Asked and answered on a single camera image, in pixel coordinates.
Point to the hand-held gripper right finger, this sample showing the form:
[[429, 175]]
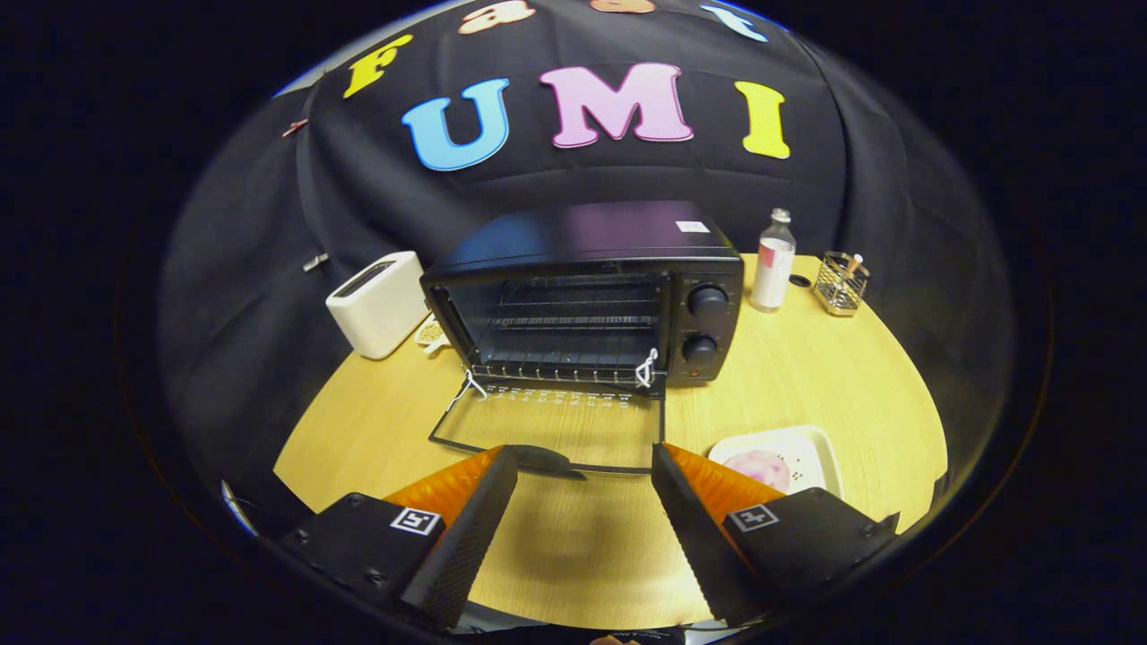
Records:
[[699, 546]]

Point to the black backdrop cloth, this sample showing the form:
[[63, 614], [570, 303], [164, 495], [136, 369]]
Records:
[[538, 184]]

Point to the clear plastic bottle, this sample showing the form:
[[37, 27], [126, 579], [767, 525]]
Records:
[[772, 269]]

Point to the wooden stick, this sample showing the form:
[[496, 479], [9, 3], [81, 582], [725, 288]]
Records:
[[856, 263]]

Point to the white bread toaster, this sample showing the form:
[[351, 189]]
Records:
[[381, 313]]

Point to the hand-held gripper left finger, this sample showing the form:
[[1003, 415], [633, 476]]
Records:
[[470, 546]]

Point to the cream square plate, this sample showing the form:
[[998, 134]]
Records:
[[806, 443]]

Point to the pink ham slice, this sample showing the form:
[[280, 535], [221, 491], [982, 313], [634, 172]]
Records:
[[757, 468]]

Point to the pink clothespin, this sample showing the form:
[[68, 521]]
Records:
[[294, 127]]

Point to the black toaster oven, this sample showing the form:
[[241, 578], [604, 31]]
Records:
[[582, 237]]

